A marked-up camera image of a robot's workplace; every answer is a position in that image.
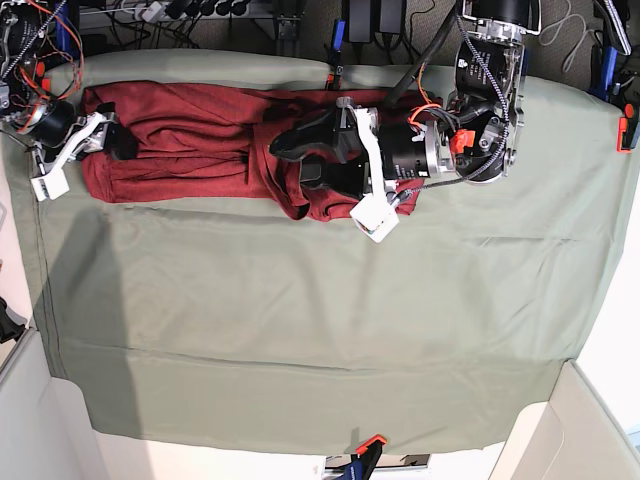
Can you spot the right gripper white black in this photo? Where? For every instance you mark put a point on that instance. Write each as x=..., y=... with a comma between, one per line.
x=61, y=135

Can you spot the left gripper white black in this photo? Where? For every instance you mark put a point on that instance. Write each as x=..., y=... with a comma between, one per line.
x=372, y=160

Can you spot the red long-sleeve T-shirt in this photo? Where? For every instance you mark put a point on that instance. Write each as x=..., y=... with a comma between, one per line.
x=199, y=140

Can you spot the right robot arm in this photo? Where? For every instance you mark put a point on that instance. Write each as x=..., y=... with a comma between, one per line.
x=28, y=36

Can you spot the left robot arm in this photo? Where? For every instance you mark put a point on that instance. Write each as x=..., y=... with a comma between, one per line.
x=472, y=137

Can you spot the orange black clamp far-left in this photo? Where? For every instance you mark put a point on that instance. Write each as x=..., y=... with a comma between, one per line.
x=39, y=77

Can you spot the black power adapter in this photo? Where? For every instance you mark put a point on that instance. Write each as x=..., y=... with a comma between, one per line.
x=364, y=18

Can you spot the green table cloth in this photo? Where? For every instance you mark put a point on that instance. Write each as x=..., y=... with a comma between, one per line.
x=221, y=322

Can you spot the black clamp left edge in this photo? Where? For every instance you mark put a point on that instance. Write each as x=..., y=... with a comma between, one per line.
x=9, y=330

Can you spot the orange black clamp far-right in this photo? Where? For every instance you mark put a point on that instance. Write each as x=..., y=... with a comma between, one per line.
x=628, y=129

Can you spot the white bin left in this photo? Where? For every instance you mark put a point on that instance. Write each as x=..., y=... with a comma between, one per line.
x=45, y=429

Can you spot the white bin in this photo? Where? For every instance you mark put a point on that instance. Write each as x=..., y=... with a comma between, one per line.
x=45, y=429
x=573, y=435

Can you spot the orange black clamp near edge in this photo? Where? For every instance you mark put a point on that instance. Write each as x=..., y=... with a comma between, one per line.
x=365, y=459

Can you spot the white bin right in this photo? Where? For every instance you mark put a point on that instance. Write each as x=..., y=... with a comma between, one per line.
x=573, y=435

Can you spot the blue handled clamp top centre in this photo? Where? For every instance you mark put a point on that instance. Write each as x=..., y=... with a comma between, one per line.
x=334, y=56

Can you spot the blue clamp handle top-left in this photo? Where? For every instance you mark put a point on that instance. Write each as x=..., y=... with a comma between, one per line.
x=63, y=37

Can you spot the aluminium frame bracket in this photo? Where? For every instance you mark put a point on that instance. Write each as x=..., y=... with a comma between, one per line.
x=283, y=25

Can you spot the blue clamp handle top-right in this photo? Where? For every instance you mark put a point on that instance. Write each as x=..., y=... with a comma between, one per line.
x=603, y=64

